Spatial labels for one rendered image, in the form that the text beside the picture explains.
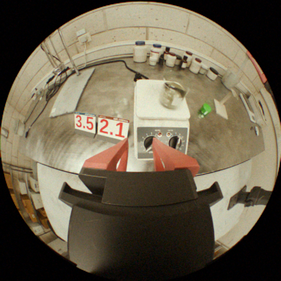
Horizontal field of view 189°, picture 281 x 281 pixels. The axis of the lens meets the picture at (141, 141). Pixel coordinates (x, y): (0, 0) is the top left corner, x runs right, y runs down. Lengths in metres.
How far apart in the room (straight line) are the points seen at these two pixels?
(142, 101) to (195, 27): 0.64
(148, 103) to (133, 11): 0.59
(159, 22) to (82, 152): 0.72
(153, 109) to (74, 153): 0.26
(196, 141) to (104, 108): 0.31
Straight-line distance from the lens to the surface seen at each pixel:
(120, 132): 0.26
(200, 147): 0.32
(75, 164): 0.33
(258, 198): 0.49
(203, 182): 0.33
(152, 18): 0.65
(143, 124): 0.21
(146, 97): 0.22
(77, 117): 0.33
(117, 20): 0.66
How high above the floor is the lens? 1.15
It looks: 76 degrees down
